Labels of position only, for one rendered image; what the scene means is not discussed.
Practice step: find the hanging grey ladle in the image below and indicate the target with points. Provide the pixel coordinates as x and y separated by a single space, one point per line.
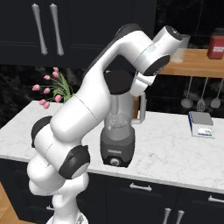
187 100

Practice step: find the dark upper cupboard door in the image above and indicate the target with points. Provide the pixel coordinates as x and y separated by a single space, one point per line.
87 26
20 29

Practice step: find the dark drawer front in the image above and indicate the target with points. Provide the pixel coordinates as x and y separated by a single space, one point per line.
157 189
201 201

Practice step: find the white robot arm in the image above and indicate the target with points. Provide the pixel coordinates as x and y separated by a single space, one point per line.
84 113

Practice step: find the grey blender with clear jar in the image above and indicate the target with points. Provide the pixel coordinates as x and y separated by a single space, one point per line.
117 145

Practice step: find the wooden wall shelf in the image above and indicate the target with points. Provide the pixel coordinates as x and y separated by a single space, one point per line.
195 65

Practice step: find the pink tulip bouquet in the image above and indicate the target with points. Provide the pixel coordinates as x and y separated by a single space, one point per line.
58 84

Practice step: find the hanging grey slotted turner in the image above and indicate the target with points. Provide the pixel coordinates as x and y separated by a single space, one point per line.
201 103

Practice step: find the clear plastic container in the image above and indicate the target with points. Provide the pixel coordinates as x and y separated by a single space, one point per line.
180 51

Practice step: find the red jar with black lid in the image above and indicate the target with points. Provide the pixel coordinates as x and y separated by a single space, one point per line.
216 45

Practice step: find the white kitchen scale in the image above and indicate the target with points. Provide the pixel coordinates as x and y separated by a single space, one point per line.
201 122

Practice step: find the dark lower cupboard run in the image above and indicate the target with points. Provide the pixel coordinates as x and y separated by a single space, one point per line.
17 186

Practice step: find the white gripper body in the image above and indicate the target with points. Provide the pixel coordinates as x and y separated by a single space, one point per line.
141 84

